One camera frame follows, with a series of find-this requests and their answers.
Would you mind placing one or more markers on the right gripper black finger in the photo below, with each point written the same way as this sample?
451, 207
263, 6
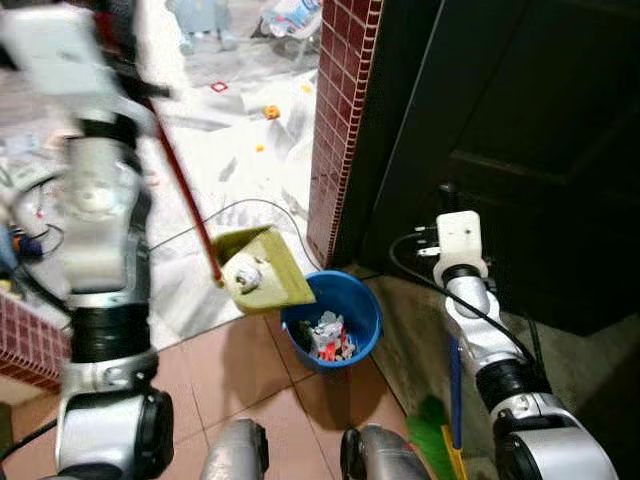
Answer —
448, 198

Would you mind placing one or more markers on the white paper ball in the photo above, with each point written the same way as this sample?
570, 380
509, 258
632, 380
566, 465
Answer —
247, 275

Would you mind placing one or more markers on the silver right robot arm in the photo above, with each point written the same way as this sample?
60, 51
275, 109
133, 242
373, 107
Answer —
480, 330

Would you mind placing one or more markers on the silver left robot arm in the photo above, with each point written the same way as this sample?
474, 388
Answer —
100, 220

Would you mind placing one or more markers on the light blue plastic stool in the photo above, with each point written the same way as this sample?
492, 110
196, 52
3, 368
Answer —
200, 22

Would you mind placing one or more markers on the blue plastic bucket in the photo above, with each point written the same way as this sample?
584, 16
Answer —
360, 300

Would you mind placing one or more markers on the black panelled door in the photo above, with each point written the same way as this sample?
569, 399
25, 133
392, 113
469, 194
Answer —
540, 120

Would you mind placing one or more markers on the mixed trash pile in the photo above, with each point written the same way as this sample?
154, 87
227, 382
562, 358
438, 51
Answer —
330, 338

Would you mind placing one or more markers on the small orange toy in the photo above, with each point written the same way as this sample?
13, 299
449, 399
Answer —
271, 112

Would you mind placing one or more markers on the white blue printed package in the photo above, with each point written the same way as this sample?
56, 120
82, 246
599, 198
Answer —
290, 18

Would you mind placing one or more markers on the silver right robot leg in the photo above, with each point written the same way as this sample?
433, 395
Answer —
385, 460

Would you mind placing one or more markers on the silver robot leg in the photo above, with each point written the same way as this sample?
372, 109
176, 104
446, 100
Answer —
232, 455
385, 460

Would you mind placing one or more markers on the blue and orange tool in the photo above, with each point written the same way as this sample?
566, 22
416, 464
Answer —
10, 245

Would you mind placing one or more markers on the silver left robot leg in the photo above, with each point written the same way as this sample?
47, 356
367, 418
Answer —
232, 455

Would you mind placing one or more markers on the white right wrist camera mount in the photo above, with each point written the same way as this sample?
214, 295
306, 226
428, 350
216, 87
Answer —
462, 245

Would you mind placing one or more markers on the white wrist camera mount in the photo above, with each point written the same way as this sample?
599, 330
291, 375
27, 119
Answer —
50, 50
462, 245

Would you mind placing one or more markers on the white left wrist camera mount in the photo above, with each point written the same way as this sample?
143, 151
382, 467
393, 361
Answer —
50, 50

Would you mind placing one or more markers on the small red square frame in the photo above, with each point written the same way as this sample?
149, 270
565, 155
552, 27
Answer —
211, 87

